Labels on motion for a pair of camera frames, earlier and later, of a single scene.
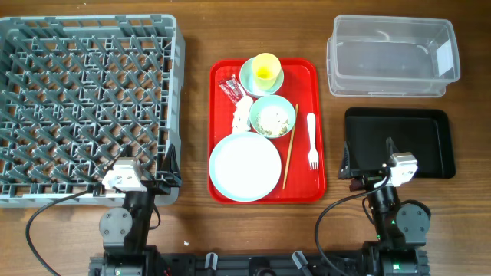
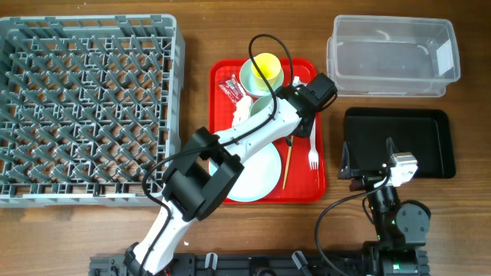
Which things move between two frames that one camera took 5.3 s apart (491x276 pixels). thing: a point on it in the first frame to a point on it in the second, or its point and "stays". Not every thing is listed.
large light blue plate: [245, 166] stays
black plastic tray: [427, 133] stays
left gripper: [169, 165] to [303, 133]
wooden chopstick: [290, 145] stays
